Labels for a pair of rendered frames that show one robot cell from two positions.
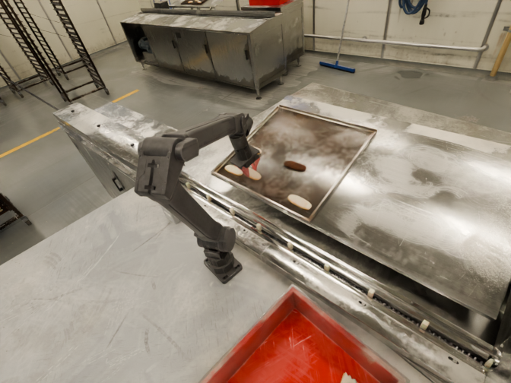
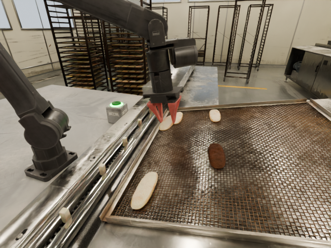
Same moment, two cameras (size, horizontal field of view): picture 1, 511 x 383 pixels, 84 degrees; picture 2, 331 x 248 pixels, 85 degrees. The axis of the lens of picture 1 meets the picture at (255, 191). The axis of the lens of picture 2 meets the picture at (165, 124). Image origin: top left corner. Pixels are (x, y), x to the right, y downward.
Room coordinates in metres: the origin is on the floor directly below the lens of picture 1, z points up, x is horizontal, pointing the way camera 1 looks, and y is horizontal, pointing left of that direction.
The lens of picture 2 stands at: (0.59, -0.39, 1.19)
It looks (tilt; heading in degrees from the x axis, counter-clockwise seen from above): 28 degrees down; 55
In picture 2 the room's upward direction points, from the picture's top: straight up
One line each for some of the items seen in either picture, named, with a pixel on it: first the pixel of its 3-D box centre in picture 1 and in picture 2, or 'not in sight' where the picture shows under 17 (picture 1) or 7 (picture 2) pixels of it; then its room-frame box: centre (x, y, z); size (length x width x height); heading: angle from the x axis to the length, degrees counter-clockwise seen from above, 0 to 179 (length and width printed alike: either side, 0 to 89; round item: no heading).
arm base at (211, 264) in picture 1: (220, 259); (49, 154); (0.56, 0.16, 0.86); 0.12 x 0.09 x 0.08; 35
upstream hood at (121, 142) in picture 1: (107, 134); (179, 70); (1.56, 0.79, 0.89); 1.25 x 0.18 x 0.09; 41
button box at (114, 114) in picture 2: (176, 212); (118, 115); (0.84, 0.34, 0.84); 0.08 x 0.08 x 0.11; 41
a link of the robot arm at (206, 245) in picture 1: (216, 239); (50, 130); (0.58, 0.15, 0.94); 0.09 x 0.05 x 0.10; 156
